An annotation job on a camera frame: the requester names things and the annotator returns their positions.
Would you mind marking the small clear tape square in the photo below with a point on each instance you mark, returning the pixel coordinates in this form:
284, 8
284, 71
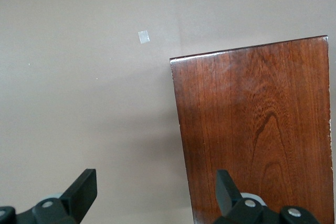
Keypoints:
144, 37

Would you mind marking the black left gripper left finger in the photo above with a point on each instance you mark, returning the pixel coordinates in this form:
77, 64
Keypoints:
76, 197

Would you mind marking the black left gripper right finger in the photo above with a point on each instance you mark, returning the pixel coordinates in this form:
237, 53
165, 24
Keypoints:
228, 197

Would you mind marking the dark brown wooden board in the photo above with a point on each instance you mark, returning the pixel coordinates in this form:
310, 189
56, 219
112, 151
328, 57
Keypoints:
249, 129

